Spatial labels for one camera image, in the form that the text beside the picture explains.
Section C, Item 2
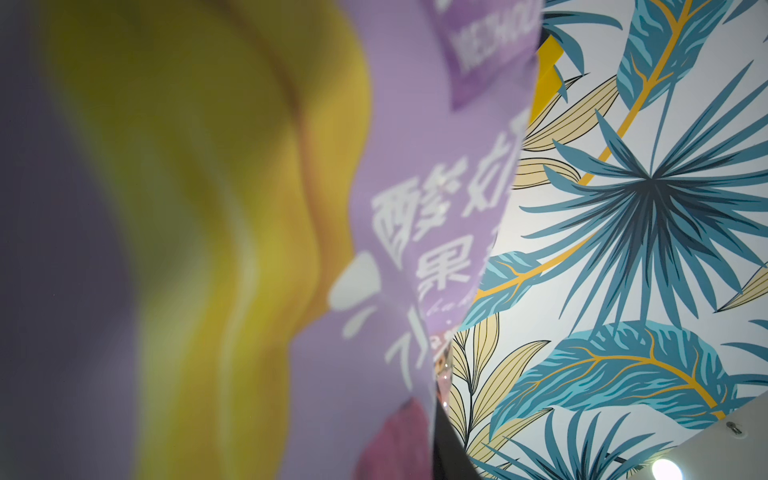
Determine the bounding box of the purple oats bag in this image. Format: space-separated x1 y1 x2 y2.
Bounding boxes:
1 1 543 479

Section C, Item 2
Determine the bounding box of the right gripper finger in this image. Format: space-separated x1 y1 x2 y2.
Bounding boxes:
433 404 480 480

